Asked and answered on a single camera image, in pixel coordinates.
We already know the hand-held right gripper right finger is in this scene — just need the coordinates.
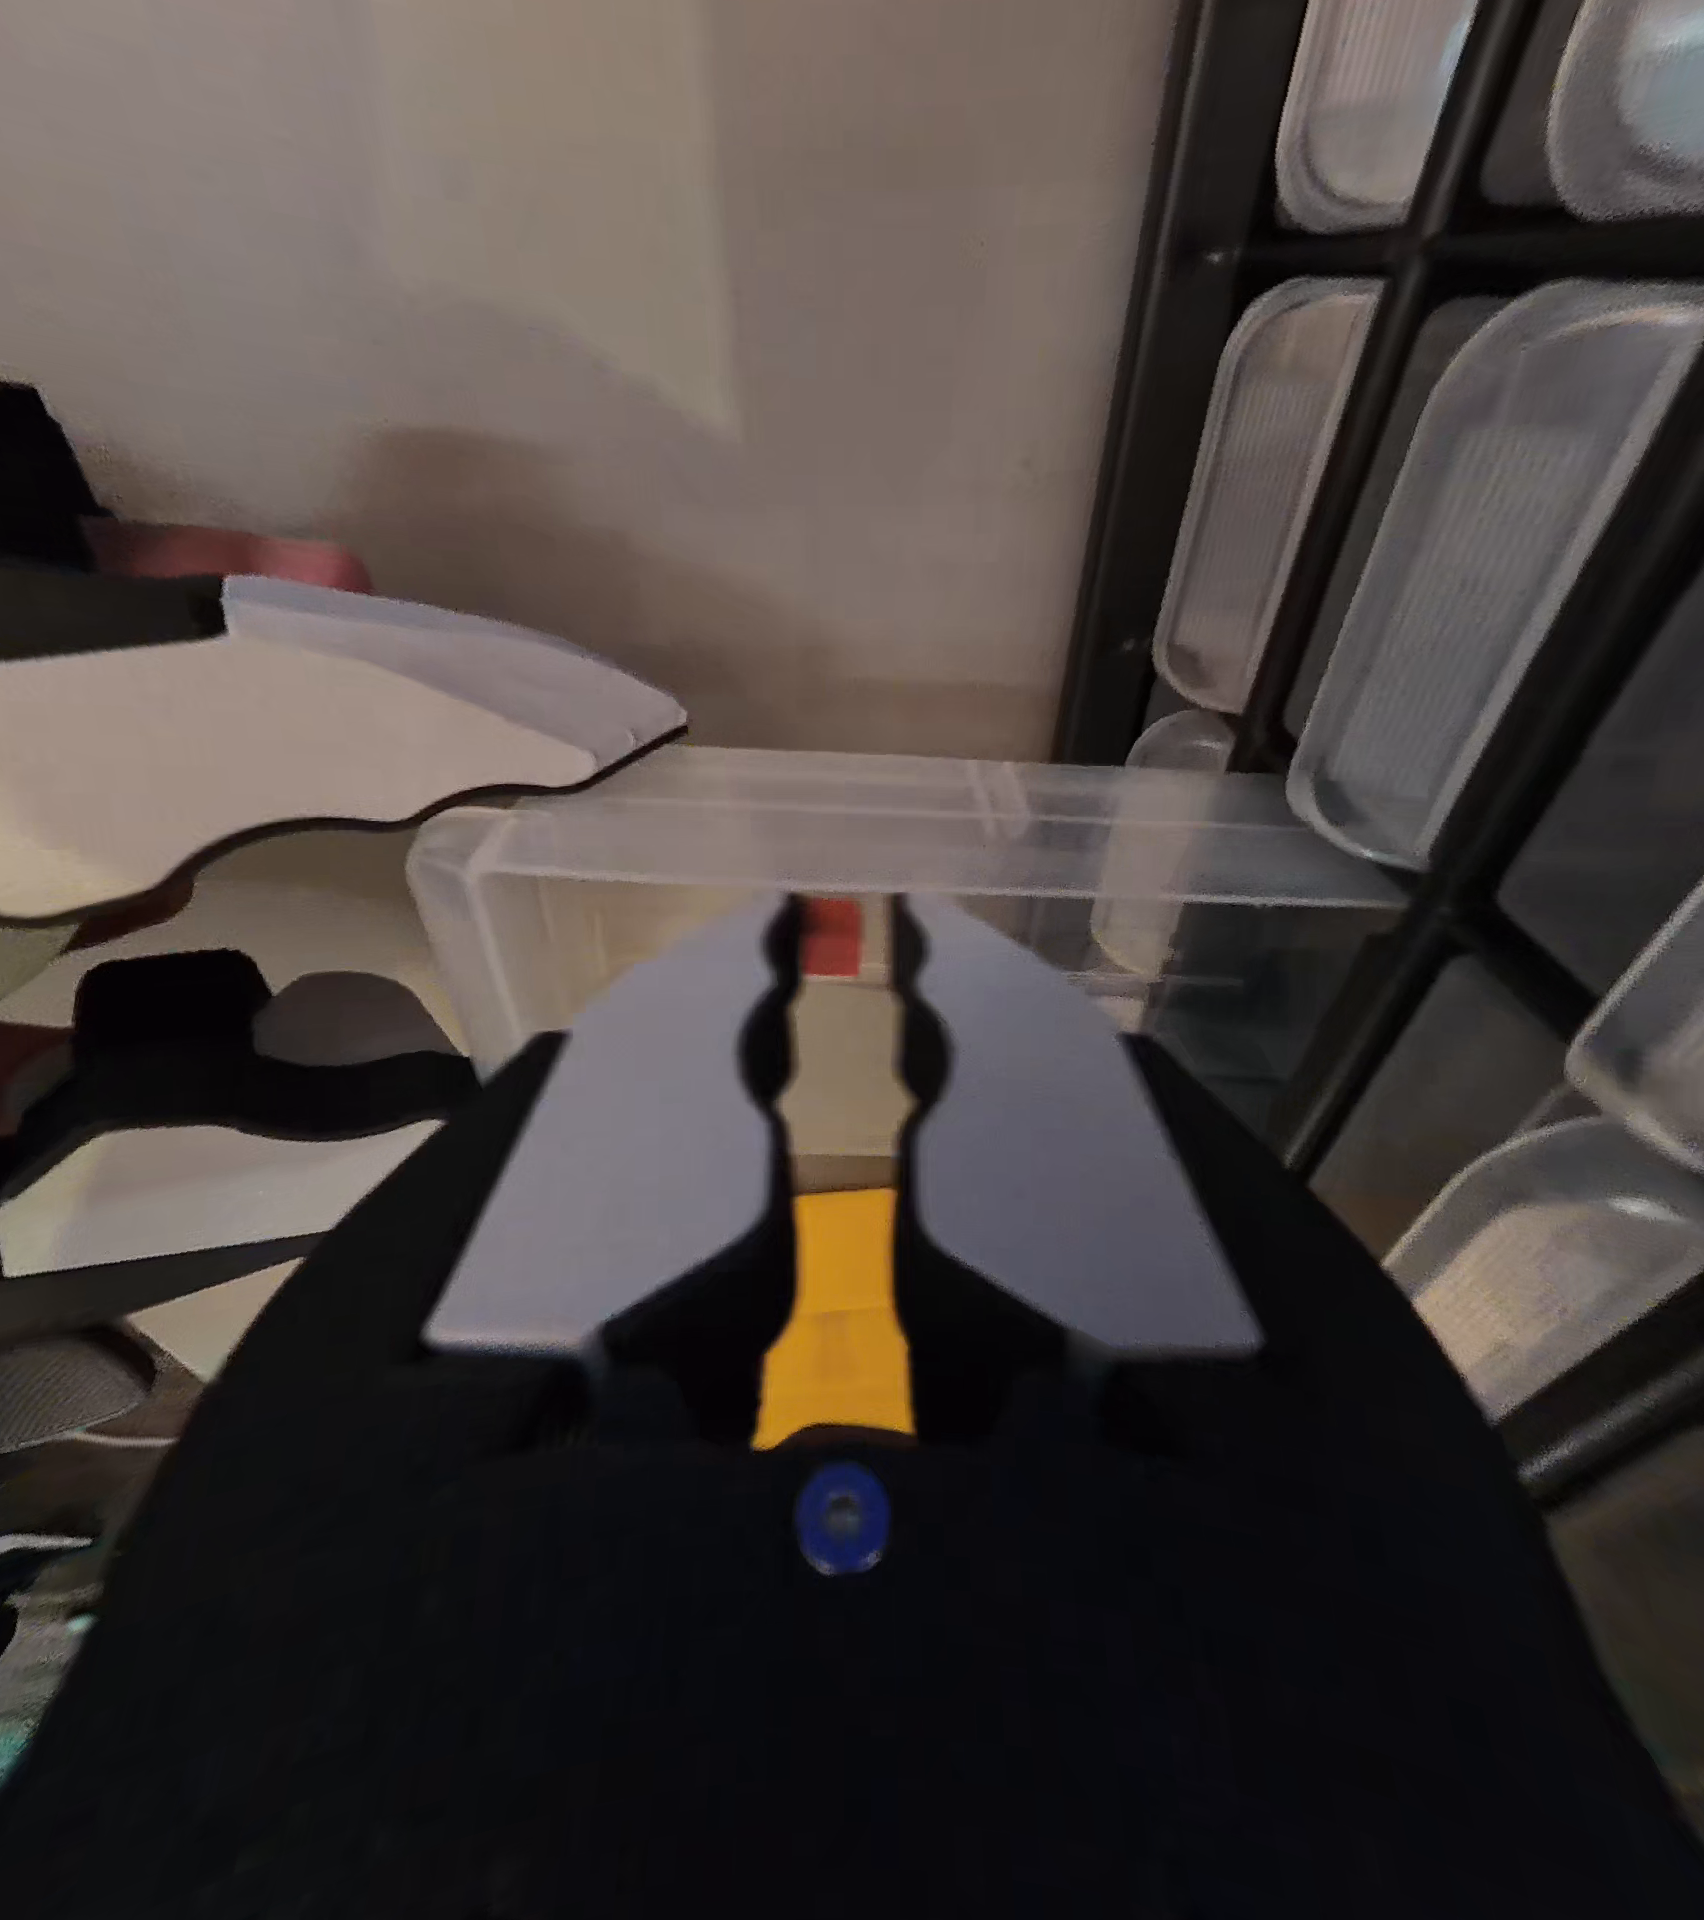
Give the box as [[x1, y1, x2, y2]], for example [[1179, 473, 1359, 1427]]
[[885, 895, 1266, 1445]]

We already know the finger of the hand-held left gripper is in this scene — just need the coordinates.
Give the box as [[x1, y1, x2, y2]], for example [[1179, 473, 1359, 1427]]
[[0, 947, 481, 1280], [0, 578, 692, 922]]

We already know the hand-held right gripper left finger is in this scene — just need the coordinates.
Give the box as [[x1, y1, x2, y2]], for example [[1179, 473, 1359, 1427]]
[[421, 892, 806, 1445]]

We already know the yellow plastic bin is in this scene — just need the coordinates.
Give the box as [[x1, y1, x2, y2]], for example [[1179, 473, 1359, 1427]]
[[752, 1190, 923, 1455]]

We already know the small red cube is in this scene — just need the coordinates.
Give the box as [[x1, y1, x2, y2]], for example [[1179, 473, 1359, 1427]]
[[803, 895, 879, 983]]

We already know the clear plastic drawer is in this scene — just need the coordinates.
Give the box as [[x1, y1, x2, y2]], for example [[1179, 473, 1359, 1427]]
[[404, 746, 1416, 1090]]

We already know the black drawer cabinet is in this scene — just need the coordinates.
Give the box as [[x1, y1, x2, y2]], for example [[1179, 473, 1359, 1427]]
[[1050, 0, 1704, 1502]]

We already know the array of clear drawers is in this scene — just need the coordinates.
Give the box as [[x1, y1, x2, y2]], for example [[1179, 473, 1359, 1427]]
[[1092, 0, 1704, 1427]]

